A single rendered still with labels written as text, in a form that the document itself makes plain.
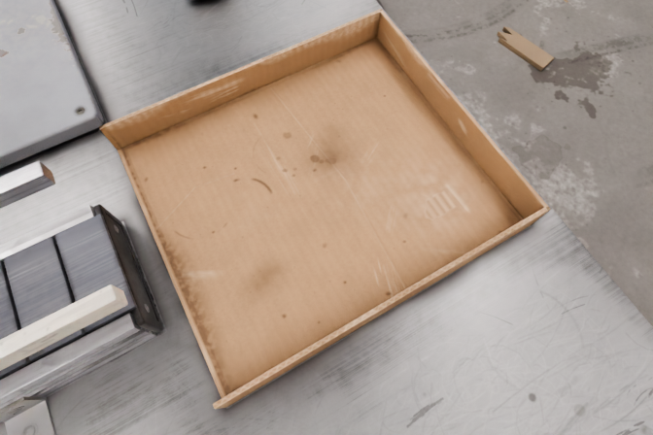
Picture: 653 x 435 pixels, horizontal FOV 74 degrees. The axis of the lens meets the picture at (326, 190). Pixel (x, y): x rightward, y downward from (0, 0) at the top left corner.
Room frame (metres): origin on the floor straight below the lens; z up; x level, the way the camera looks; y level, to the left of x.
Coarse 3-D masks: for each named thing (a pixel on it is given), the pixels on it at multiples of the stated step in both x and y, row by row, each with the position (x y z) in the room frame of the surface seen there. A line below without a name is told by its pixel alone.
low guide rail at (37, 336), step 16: (112, 288) 0.06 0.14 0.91; (80, 304) 0.05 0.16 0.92; (96, 304) 0.05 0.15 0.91; (112, 304) 0.05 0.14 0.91; (48, 320) 0.04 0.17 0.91; (64, 320) 0.04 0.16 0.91; (80, 320) 0.04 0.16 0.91; (96, 320) 0.04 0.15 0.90; (16, 336) 0.03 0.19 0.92; (32, 336) 0.03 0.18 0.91; (48, 336) 0.03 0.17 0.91; (64, 336) 0.03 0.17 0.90; (0, 352) 0.02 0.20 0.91; (16, 352) 0.02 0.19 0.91; (32, 352) 0.02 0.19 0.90; (0, 368) 0.01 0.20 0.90
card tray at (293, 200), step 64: (256, 64) 0.29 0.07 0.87; (320, 64) 0.32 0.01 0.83; (384, 64) 0.32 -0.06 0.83; (128, 128) 0.22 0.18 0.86; (192, 128) 0.24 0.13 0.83; (256, 128) 0.24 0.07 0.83; (320, 128) 0.24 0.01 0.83; (384, 128) 0.24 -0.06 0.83; (448, 128) 0.24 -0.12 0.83; (192, 192) 0.17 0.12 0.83; (256, 192) 0.17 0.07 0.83; (320, 192) 0.17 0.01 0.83; (384, 192) 0.17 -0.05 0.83; (448, 192) 0.17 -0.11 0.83; (512, 192) 0.17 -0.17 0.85; (192, 256) 0.10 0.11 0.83; (256, 256) 0.11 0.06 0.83; (320, 256) 0.11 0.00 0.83; (384, 256) 0.11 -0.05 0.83; (448, 256) 0.11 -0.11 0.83; (192, 320) 0.05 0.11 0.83; (256, 320) 0.05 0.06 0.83; (320, 320) 0.05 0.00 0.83; (256, 384) 0.00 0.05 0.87
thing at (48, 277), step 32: (96, 224) 0.12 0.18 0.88; (32, 256) 0.09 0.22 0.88; (64, 256) 0.09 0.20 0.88; (96, 256) 0.09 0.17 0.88; (0, 288) 0.06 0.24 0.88; (32, 288) 0.07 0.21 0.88; (64, 288) 0.07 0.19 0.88; (96, 288) 0.07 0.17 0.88; (128, 288) 0.07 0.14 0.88; (0, 320) 0.04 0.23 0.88; (32, 320) 0.04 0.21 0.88
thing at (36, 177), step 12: (24, 168) 0.12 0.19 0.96; (36, 168) 0.12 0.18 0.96; (48, 168) 0.13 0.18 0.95; (0, 180) 0.11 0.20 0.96; (12, 180) 0.11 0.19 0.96; (24, 180) 0.11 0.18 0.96; (36, 180) 0.11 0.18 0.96; (48, 180) 0.12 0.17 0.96; (0, 192) 0.11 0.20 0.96; (12, 192) 0.11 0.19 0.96; (24, 192) 0.11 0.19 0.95; (0, 204) 0.10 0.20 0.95
